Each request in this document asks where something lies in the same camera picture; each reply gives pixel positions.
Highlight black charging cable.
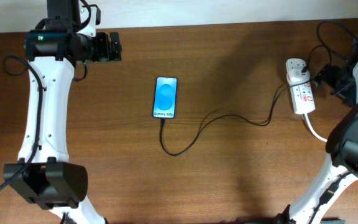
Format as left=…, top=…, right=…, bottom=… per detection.
left=159, top=44, right=333, bottom=157

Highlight blue Galaxy smartphone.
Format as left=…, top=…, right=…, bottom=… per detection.
left=152, top=77, right=178, bottom=119

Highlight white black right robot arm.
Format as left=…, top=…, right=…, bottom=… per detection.
left=274, top=35, right=358, bottom=223

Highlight white power strip cord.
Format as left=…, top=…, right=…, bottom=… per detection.
left=302, top=112, right=329, bottom=143

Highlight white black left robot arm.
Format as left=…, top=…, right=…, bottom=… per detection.
left=3, top=0, right=122, bottom=224

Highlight white USB charger adapter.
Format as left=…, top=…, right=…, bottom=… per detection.
left=287, top=68, right=310, bottom=85

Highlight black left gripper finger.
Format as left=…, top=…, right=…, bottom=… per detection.
left=109, top=32, right=121, bottom=45
left=110, top=43, right=122, bottom=61

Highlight white power strip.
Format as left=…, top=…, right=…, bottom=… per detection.
left=285, top=58, right=315, bottom=114

